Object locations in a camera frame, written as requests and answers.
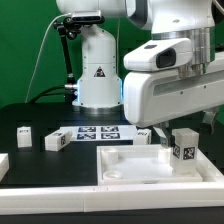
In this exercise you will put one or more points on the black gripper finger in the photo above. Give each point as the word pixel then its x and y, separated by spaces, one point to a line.
pixel 164 132
pixel 209 119

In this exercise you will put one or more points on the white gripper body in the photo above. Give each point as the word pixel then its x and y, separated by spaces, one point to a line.
pixel 162 96

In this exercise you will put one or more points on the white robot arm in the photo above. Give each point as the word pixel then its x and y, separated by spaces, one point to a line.
pixel 144 20

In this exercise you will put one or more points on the AprilTag marker sheet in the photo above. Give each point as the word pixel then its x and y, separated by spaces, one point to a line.
pixel 101 133

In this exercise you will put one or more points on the white U-shaped obstacle fence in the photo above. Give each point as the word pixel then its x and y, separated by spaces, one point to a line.
pixel 110 197

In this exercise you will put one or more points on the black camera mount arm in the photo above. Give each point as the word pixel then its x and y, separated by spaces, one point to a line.
pixel 68 30

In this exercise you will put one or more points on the grey mounted camera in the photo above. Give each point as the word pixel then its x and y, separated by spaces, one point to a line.
pixel 94 16

